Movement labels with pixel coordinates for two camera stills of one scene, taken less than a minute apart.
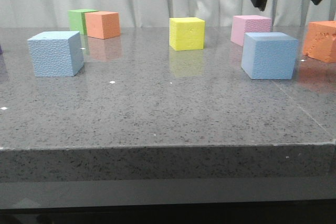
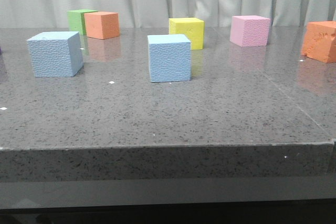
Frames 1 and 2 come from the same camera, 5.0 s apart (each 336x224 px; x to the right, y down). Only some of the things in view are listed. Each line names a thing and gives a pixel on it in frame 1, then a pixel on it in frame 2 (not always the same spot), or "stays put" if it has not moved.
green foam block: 77,20 stays put
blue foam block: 56,54 stays put
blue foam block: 269,55 → 170,57
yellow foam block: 187,33 stays put
